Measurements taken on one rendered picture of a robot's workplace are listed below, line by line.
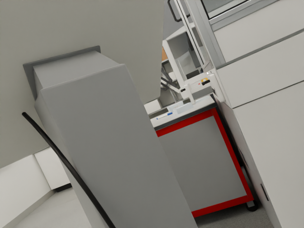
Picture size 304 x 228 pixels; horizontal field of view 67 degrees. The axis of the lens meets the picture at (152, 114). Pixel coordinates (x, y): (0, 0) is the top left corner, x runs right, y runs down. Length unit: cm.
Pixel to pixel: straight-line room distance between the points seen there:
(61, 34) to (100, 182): 27
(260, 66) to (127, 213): 60
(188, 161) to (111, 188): 118
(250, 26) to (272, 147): 39
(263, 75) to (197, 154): 85
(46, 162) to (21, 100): 438
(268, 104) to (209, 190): 93
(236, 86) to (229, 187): 94
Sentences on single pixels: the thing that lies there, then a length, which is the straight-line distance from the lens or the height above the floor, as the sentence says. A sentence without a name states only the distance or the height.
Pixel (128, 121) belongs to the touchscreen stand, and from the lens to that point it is 42.
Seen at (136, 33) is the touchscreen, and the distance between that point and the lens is 56.
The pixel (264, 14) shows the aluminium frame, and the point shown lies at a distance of 84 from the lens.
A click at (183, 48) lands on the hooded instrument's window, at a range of 218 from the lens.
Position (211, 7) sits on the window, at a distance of 84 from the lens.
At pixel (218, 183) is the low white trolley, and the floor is 26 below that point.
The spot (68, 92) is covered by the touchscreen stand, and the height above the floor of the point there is 100.
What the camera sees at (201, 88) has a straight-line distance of 122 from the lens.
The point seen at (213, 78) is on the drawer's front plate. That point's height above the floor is 91.
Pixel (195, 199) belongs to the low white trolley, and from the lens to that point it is 166.
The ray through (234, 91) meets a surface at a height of 85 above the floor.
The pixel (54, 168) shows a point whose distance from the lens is 481.
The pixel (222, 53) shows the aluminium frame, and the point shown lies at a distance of 80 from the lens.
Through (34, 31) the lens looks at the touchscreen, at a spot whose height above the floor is 112.
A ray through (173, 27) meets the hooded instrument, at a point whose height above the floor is 142.
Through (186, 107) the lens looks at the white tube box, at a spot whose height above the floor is 78.
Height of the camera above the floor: 94
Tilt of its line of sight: 4 degrees down
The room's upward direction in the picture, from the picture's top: 24 degrees counter-clockwise
